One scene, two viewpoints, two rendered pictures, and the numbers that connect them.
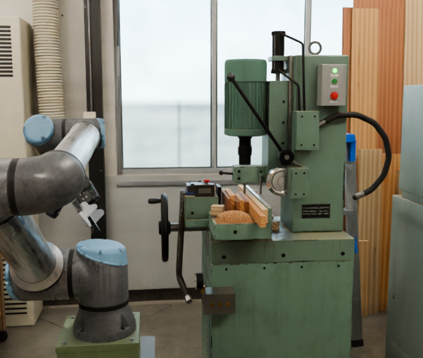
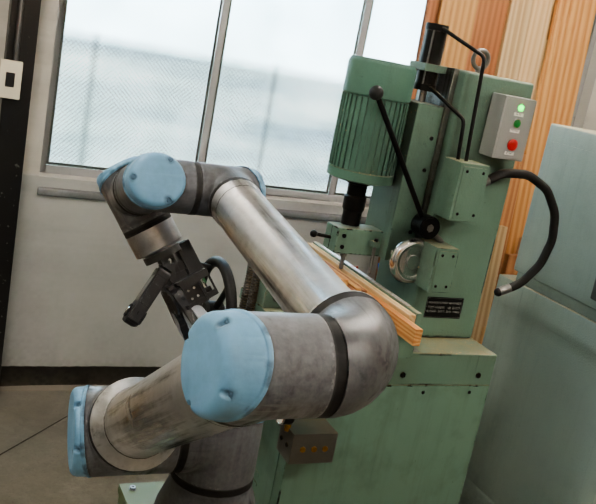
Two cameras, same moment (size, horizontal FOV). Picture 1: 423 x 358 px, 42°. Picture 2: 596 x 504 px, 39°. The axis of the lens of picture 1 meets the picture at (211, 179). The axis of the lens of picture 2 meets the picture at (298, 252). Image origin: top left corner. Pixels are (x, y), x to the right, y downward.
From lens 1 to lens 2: 81 cm
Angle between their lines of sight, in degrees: 21
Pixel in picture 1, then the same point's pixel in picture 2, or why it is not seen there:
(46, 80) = not seen: outside the picture
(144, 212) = (78, 241)
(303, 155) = (445, 225)
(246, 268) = not seen: hidden behind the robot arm
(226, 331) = (303, 483)
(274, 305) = (375, 445)
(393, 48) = (488, 40)
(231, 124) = (350, 162)
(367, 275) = not seen: hidden behind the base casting
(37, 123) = (158, 170)
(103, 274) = (241, 438)
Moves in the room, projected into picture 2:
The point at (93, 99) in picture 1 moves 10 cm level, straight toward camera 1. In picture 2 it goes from (20, 39) to (27, 42)
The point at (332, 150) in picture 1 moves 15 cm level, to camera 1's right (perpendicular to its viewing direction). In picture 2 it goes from (483, 222) to (530, 228)
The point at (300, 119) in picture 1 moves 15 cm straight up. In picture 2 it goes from (464, 175) to (478, 116)
